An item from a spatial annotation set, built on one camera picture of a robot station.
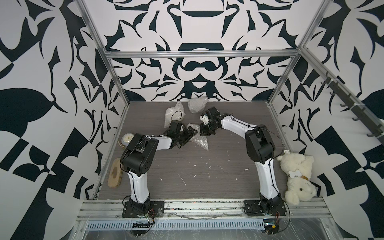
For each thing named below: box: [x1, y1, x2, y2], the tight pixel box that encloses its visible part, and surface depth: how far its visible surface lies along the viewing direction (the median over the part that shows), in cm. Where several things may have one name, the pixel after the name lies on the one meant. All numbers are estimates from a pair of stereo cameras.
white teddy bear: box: [276, 152, 317, 206], surface depth 79 cm
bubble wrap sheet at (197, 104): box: [187, 96, 209, 114], surface depth 112 cm
